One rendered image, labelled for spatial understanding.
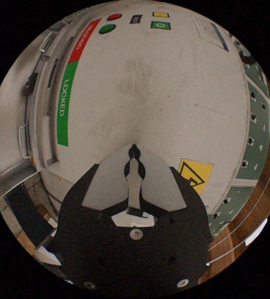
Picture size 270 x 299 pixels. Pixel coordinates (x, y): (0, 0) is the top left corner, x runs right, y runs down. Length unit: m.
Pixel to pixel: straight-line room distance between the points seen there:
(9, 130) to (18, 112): 0.06
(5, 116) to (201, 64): 0.46
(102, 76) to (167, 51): 0.10
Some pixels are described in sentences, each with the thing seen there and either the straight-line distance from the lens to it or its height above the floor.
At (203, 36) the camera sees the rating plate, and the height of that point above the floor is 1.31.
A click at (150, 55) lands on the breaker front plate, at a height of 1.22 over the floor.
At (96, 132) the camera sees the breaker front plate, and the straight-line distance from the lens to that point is 0.15.
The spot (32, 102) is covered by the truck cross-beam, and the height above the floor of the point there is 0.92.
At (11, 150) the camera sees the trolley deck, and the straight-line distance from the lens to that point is 0.41.
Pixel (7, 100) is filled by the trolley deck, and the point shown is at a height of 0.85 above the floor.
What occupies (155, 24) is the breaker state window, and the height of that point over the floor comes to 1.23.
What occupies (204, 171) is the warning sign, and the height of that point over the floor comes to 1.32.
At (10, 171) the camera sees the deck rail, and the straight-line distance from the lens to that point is 0.42.
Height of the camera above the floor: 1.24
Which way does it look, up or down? 10 degrees down
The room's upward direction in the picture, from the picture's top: 101 degrees clockwise
